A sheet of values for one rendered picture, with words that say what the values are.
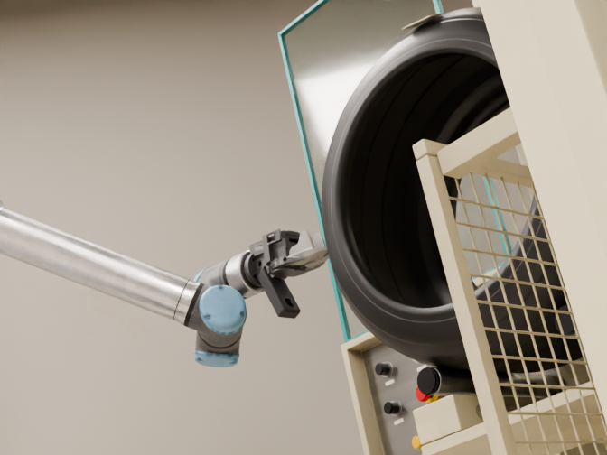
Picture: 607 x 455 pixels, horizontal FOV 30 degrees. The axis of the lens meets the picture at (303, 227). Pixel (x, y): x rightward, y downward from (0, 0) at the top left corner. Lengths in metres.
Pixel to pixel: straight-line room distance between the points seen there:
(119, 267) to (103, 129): 2.89
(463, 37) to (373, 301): 0.45
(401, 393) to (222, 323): 0.78
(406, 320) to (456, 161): 0.65
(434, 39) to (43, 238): 0.85
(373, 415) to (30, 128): 2.67
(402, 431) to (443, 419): 0.99
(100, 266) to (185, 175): 2.77
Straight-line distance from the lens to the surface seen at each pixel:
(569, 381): 2.11
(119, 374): 4.64
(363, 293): 1.90
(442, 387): 1.85
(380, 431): 2.87
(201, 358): 2.30
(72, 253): 2.22
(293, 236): 2.23
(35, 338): 4.72
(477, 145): 1.20
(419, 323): 1.82
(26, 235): 2.24
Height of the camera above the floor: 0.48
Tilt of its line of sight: 22 degrees up
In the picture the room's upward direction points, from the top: 12 degrees counter-clockwise
